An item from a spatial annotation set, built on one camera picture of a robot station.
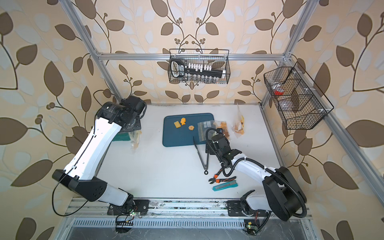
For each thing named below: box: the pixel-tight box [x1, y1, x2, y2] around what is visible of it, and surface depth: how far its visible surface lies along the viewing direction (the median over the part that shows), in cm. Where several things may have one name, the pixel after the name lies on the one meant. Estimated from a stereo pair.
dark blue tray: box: [162, 113, 215, 147], surface depth 108 cm
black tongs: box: [193, 136, 210, 175], surface depth 91 cm
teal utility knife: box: [212, 180, 238, 192], surface depth 83 cm
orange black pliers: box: [208, 168, 237, 184], surface depth 84 cm
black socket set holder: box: [170, 60, 226, 78], surface depth 84 cm
